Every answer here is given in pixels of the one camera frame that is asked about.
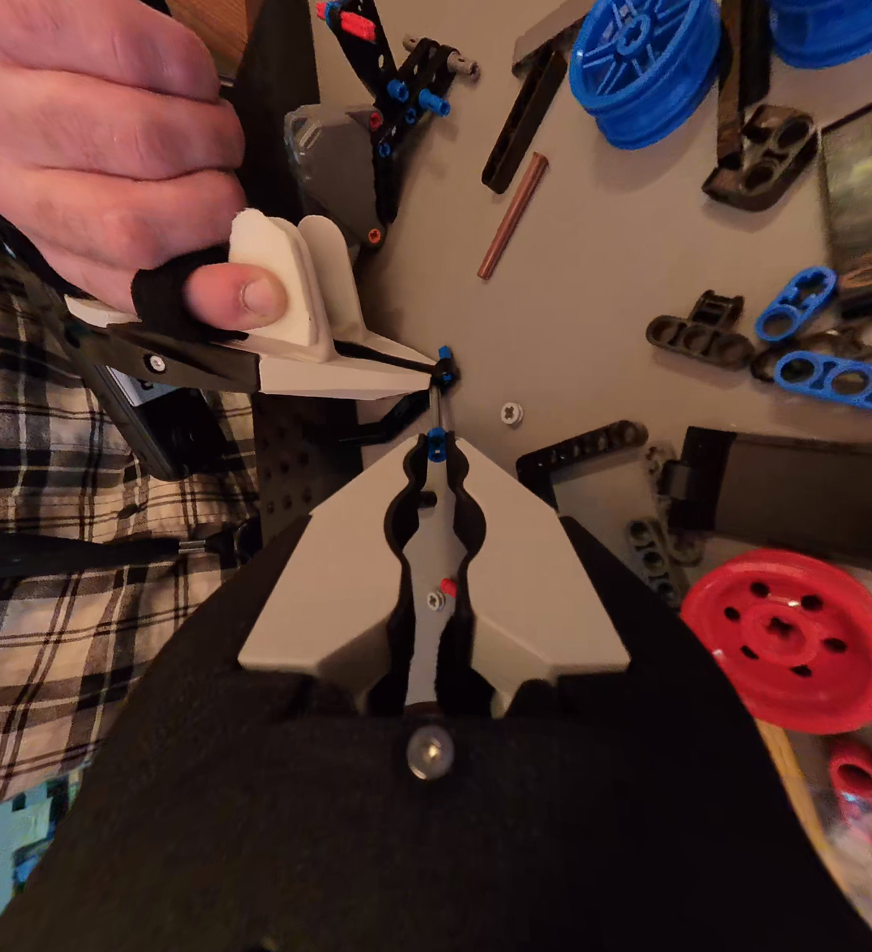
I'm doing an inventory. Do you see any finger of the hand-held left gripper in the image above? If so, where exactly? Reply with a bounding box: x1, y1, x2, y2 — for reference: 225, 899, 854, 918
257, 354, 437, 403
334, 335, 438, 367

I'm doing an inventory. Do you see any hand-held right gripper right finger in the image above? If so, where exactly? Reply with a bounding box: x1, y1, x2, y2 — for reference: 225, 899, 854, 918
442, 435, 632, 698

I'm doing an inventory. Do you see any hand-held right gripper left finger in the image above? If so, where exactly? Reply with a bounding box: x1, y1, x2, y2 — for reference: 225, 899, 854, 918
238, 435, 416, 698

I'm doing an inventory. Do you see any grey motor brick assembly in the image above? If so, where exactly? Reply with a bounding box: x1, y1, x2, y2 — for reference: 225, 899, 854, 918
283, 0, 481, 250

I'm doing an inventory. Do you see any small blue link piece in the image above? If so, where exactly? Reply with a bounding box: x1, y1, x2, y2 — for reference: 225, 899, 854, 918
754, 266, 838, 343

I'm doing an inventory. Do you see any person's left hand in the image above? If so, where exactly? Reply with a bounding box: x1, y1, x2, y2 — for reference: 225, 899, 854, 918
0, 0, 288, 333

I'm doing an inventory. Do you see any dark grey holed beam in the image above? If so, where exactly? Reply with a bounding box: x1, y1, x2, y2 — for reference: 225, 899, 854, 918
625, 517, 704, 611

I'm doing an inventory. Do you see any long black holed beam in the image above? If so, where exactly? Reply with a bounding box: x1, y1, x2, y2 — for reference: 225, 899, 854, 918
516, 420, 648, 510

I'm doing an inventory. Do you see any dark brown axle rod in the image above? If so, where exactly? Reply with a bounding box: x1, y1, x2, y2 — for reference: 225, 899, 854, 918
476, 152, 550, 281

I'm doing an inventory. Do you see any red toy wheel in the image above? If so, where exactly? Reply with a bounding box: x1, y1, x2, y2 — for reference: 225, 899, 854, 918
680, 549, 872, 736

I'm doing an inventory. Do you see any short black holed beam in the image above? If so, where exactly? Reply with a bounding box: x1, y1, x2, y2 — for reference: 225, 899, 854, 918
480, 48, 569, 194

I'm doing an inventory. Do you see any black curved panel piece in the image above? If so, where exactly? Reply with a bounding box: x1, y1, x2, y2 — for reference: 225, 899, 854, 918
662, 425, 872, 574

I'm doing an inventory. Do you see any dark grey tee connector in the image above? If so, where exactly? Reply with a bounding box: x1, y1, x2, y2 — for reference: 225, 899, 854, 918
645, 290, 756, 371

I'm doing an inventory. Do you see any long yellow axle rod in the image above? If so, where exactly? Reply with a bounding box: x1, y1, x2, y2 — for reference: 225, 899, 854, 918
774, 717, 838, 856

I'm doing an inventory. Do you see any blue toy wheel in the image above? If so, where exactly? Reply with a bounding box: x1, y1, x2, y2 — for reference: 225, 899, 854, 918
568, 0, 723, 150
769, 0, 872, 69

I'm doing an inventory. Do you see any black triangular connector piece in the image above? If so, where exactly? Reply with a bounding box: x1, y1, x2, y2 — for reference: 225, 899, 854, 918
702, 104, 819, 213

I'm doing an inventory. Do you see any black shiny flat tile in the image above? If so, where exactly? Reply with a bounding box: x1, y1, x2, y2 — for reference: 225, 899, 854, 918
818, 100, 872, 317

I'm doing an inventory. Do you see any black strap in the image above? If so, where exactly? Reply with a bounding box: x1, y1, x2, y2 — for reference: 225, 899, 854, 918
0, 530, 184, 583

